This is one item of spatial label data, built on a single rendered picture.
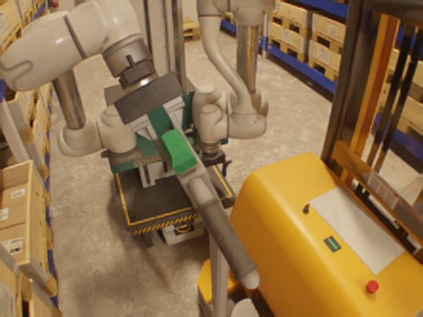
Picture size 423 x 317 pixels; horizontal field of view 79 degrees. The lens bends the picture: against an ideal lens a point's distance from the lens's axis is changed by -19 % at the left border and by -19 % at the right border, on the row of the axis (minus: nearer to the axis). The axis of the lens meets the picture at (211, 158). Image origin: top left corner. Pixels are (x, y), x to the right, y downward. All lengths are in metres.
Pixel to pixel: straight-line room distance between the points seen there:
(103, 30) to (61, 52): 0.09
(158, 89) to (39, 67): 0.23
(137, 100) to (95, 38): 0.15
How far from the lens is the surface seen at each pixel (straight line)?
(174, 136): 0.51
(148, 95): 0.59
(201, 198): 0.48
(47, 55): 0.59
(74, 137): 1.46
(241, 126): 1.29
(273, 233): 1.14
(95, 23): 0.59
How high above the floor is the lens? 1.72
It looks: 40 degrees down
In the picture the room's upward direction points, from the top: 2 degrees counter-clockwise
